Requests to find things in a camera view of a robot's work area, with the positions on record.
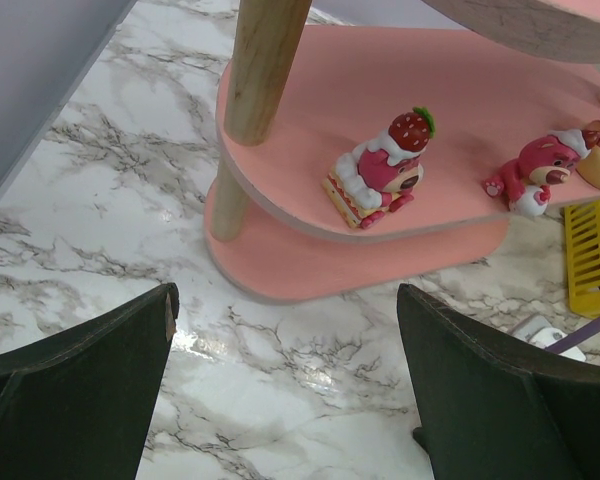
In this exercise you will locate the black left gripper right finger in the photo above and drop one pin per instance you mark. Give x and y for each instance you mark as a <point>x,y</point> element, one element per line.
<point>492,406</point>

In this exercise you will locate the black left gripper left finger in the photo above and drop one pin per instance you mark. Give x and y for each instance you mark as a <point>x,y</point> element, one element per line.
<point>78,404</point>

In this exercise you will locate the pink strawberry bear toy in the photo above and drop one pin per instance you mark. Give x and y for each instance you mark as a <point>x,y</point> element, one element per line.
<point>525,182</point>

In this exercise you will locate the red white bow toy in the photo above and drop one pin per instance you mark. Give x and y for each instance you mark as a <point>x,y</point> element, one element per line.
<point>379,175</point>

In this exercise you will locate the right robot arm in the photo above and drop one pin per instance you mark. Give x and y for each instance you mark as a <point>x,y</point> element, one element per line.
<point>536,330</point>

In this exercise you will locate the pink three-tier shelf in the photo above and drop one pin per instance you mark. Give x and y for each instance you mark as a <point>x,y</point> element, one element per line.
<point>295,97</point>

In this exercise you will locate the yellow plastic basket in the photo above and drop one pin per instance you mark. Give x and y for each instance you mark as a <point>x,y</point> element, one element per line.
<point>582,239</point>

